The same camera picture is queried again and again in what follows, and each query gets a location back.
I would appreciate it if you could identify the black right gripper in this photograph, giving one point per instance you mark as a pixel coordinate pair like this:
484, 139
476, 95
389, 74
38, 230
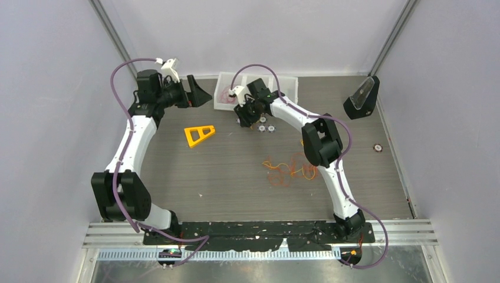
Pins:
246, 120

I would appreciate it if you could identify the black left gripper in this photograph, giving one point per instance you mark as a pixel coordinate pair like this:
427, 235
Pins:
198, 97

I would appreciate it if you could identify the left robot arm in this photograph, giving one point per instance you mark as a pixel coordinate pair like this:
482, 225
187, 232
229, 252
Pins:
119, 191

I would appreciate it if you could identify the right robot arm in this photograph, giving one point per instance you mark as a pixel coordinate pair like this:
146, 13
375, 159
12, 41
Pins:
322, 146

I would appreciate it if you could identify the left clear plastic bin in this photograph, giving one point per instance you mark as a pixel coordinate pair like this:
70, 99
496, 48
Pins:
221, 99

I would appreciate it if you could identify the clear plastic bin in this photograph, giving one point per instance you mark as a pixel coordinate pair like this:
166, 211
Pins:
288, 86
250, 80
221, 99

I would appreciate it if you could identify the middle clear plastic bin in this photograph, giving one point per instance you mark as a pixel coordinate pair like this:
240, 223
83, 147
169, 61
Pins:
250, 80

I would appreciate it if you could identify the yellow triangular plastic part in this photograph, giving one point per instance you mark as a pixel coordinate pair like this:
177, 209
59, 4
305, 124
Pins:
198, 134

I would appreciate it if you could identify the right clear plastic bin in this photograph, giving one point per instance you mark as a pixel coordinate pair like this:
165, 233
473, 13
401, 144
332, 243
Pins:
288, 86

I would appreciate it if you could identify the black wedge stand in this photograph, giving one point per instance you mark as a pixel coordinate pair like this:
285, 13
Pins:
362, 103

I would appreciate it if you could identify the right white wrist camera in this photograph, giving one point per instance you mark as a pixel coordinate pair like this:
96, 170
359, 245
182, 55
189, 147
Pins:
239, 93

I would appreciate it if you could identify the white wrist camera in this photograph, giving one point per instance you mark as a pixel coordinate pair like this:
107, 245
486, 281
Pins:
239, 93
168, 68

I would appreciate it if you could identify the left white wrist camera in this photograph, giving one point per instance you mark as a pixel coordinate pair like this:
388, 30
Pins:
168, 68

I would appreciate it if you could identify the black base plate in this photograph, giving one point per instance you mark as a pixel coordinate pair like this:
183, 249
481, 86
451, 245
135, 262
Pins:
257, 236

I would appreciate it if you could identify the white slotted cable duct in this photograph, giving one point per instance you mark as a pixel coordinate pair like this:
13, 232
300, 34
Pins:
161, 256

